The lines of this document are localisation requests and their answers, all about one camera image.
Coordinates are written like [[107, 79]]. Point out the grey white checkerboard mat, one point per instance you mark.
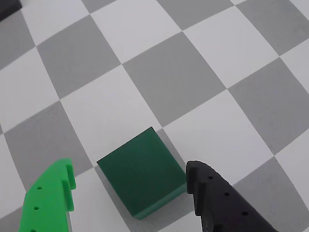
[[169, 72]]

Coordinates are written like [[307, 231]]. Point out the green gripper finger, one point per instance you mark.
[[48, 200]]

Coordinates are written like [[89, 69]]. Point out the dark green cube dice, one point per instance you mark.
[[142, 174]]

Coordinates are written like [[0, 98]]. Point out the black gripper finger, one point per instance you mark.
[[224, 207]]

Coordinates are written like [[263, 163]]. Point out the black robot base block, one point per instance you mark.
[[8, 7]]

